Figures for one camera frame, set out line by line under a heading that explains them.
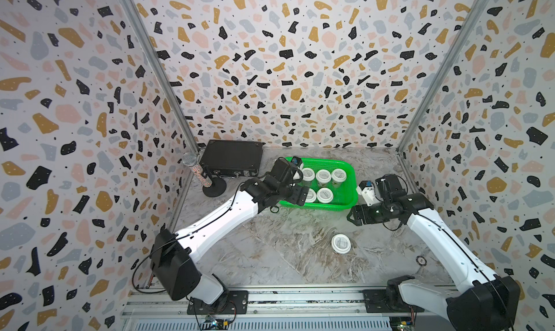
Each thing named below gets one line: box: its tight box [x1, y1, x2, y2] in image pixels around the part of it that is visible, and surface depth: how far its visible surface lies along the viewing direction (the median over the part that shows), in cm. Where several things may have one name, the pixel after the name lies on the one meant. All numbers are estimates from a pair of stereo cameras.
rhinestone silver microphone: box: [182, 151, 213, 188], surface depth 85 cm
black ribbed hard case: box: [199, 139, 264, 178], surface depth 120 cm
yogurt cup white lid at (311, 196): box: [304, 187, 318, 204], surface depth 96 cm
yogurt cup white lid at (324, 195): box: [316, 187, 334, 204], surface depth 96 cm
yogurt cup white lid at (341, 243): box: [330, 233, 352, 255], surface depth 83 cm
